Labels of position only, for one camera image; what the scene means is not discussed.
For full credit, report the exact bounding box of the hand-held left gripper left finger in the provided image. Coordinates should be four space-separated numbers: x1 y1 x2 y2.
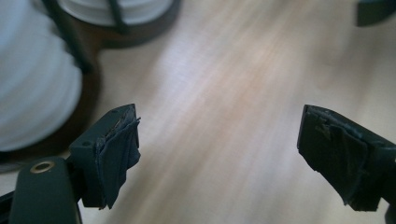
68 103 142 210

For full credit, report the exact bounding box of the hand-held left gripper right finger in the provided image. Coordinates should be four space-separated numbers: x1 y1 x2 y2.
296 104 396 213

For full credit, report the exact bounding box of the stack of white paper cups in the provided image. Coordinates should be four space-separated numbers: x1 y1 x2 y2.
0 0 83 153
57 0 175 27

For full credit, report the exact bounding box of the black wire cup holder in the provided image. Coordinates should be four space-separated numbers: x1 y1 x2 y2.
41 0 182 76

